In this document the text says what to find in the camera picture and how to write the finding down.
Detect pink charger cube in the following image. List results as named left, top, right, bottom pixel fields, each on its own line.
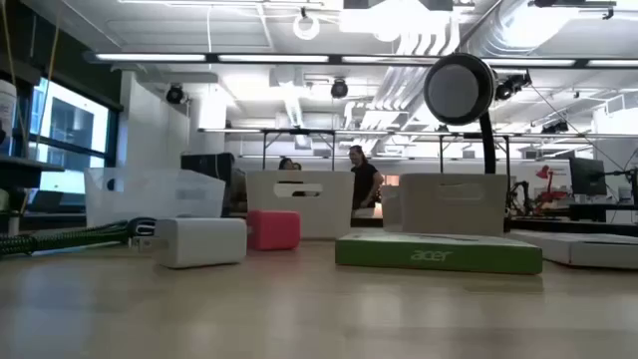
left=246, top=209, right=302, bottom=251

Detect white charger cube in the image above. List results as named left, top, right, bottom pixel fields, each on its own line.
left=155, top=217, right=248, bottom=269

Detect white acer product box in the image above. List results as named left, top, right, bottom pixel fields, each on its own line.
left=334, top=231, right=543, bottom=275

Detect grey cable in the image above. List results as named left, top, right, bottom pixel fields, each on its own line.
left=0, top=216, right=157, bottom=258

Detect white labelled box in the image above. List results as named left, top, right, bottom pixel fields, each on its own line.
left=507, top=229, right=638, bottom=270

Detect white plastic bin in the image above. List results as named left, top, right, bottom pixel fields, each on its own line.
left=245, top=171, right=355, bottom=239

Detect grey plastic bin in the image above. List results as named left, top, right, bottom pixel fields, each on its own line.
left=381, top=173, right=508, bottom=237

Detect clear plastic bin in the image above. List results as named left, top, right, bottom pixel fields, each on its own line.
left=84, top=168, right=226, bottom=229

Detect black framed background table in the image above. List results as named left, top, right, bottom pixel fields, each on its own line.
left=258, top=128, right=338, bottom=173
left=437, top=132, right=512, bottom=176

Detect black cabinet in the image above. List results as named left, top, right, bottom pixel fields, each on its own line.
left=180, top=153, right=236, bottom=216

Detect black desk lamp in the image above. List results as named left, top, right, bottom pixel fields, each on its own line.
left=423, top=53, right=499, bottom=176

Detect red desk lamp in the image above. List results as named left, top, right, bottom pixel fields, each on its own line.
left=534, top=165, right=568, bottom=204

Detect black background monitor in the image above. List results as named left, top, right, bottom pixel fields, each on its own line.
left=569, top=157, right=608, bottom=196

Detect black desk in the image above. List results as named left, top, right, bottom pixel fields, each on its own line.
left=0, top=154, right=66, bottom=189

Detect white wipes canister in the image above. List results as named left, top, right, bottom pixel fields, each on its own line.
left=0, top=79, right=18, bottom=141

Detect white ring ceiling light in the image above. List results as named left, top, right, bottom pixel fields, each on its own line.
left=292, top=13, right=321, bottom=42

